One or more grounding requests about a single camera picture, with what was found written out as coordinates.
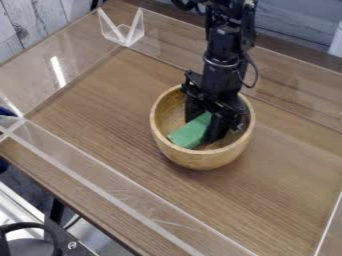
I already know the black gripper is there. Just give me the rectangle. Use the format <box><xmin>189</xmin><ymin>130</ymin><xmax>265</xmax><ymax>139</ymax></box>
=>
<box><xmin>181</xmin><ymin>58</ymin><xmax>247</xmax><ymax>144</ymax></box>

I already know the green rectangular block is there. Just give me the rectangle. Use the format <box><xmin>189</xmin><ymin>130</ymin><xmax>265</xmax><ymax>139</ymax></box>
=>
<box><xmin>167</xmin><ymin>112</ymin><xmax>212</xmax><ymax>149</ymax></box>

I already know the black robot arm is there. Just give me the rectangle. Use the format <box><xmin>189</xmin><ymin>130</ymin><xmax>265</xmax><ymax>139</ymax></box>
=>
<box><xmin>171</xmin><ymin>0</ymin><xmax>257</xmax><ymax>144</ymax></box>

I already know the brown wooden bowl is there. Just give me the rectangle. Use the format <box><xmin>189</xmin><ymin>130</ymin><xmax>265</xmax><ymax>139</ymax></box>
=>
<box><xmin>149</xmin><ymin>85</ymin><xmax>256</xmax><ymax>170</ymax></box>

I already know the black metal table leg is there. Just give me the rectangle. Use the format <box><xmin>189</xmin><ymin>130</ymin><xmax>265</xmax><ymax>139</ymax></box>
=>
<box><xmin>49</xmin><ymin>199</ymin><xmax>65</xmax><ymax>225</ymax></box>

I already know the clear acrylic enclosure wall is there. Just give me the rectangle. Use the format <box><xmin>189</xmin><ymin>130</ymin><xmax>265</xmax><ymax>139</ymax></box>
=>
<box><xmin>0</xmin><ymin>0</ymin><xmax>342</xmax><ymax>256</ymax></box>

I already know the grey metal bracket with screw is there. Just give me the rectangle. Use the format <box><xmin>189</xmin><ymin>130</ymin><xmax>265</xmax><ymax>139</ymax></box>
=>
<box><xmin>44</xmin><ymin>219</ymin><xmax>98</xmax><ymax>256</ymax></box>

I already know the black cable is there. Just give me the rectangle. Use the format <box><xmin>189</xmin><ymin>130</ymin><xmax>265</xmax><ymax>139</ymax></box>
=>
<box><xmin>0</xmin><ymin>221</ymin><xmax>61</xmax><ymax>256</ymax></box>

